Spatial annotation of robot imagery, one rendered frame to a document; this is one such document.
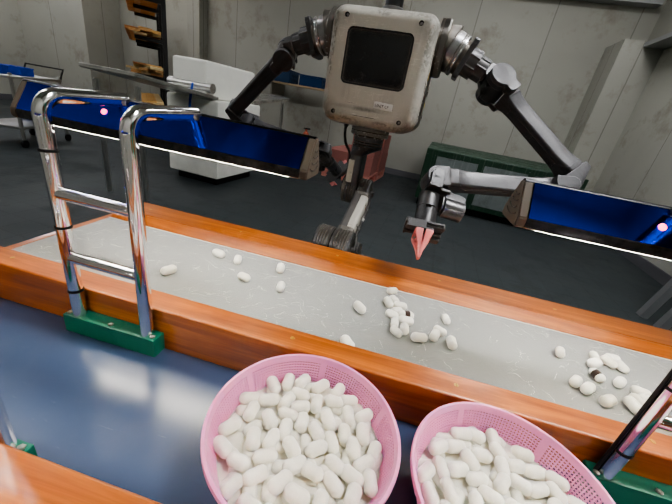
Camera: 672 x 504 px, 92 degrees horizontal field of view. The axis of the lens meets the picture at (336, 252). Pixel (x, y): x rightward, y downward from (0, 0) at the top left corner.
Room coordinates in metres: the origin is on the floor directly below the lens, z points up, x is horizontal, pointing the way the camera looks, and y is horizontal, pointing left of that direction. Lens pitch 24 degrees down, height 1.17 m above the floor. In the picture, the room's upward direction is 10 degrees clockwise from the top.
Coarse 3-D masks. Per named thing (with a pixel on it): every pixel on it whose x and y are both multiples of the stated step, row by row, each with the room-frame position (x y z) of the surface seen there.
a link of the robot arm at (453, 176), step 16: (448, 176) 0.92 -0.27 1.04; (464, 176) 0.94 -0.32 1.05; (480, 176) 0.95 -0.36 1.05; (496, 176) 0.96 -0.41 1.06; (512, 176) 0.96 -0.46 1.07; (560, 176) 0.95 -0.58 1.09; (464, 192) 0.95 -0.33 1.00; (480, 192) 0.94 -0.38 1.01; (496, 192) 0.94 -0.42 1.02; (512, 192) 0.94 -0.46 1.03
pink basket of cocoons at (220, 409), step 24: (264, 360) 0.41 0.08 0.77; (288, 360) 0.42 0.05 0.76; (312, 360) 0.43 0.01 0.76; (240, 384) 0.36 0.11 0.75; (264, 384) 0.39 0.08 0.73; (360, 384) 0.41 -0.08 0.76; (216, 408) 0.31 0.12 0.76; (384, 408) 0.36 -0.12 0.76; (216, 432) 0.29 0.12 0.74; (384, 432) 0.33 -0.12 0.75; (216, 456) 0.27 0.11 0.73; (384, 456) 0.30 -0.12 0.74; (216, 480) 0.23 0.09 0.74; (384, 480) 0.27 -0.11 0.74
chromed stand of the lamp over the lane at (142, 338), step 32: (64, 96) 0.53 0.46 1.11; (96, 96) 0.58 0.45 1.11; (128, 96) 0.65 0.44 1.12; (128, 128) 0.47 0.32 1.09; (128, 160) 0.46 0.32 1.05; (64, 192) 0.49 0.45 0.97; (128, 192) 0.46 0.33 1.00; (64, 224) 0.49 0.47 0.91; (128, 224) 0.47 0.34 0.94; (64, 256) 0.49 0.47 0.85; (64, 320) 0.49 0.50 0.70; (96, 320) 0.48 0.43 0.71
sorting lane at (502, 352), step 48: (48, 240) 0.70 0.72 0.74; (96, 240) 0.75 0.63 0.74; (192, 240) 0.85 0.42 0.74; (192, 288) 0.61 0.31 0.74; (240, 288) 0.65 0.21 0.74; (288, 288) 0.68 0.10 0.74; (336, 288) 0.73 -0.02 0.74; (384, 288) 0.77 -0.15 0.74; (336, 336) 0.54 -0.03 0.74; (384, 336) 0.57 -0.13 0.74; (480, 336) 0.63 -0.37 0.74; (528, 336) 0.67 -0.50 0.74; (576, 336) 0.71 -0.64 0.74; (528, 384) 0.50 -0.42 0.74
